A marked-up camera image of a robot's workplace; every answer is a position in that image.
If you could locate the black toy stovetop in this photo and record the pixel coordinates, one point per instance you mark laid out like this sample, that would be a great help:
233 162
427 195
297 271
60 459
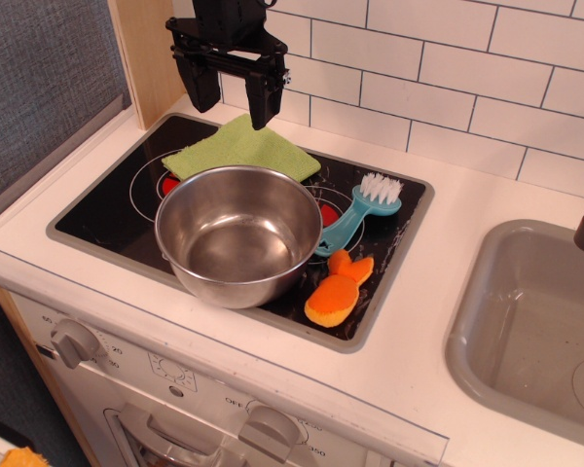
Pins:
114 219

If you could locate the orange object bottom left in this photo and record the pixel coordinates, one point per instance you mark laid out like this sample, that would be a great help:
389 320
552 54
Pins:
23 457

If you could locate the wooden side post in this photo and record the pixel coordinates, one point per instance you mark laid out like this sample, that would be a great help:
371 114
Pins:
144 43

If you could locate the green microfiber cloth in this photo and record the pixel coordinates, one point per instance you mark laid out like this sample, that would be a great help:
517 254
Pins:
238 143

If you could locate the orange plush fish toy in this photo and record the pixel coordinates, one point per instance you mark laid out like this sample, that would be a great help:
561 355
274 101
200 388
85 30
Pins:
336 296

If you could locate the grey right oven knob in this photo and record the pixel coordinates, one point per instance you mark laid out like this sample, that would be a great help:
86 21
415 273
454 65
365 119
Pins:
270 432

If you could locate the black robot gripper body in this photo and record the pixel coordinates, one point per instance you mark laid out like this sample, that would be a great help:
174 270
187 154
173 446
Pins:
228 37

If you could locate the blue dish brush white bristles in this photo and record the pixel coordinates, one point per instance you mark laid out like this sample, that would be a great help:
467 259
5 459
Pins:
376 195

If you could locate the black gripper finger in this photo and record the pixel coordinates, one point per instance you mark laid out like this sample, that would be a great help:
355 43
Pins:
264 89
200 81

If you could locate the grey oven door handle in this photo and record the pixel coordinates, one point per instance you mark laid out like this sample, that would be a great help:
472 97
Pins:
150 441

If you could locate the stainless steel pot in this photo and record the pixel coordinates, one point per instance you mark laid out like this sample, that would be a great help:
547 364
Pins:
238 236

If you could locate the grey sink basin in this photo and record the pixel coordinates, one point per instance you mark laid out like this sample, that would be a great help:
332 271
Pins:
517 343

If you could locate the grey left timer knob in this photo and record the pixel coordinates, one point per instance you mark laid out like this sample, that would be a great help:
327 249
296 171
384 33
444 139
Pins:
74 342

